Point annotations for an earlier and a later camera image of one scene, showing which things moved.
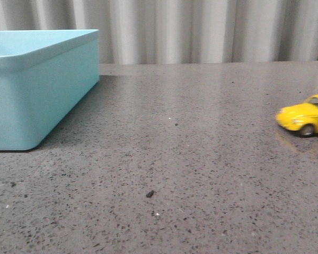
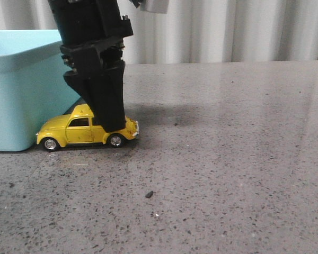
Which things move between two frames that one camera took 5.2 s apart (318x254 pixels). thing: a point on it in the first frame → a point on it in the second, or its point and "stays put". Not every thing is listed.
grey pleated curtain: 181,31 stays put
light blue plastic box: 37,77 stays put
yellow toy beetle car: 309,118 → 80,126
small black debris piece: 150,194 stays put
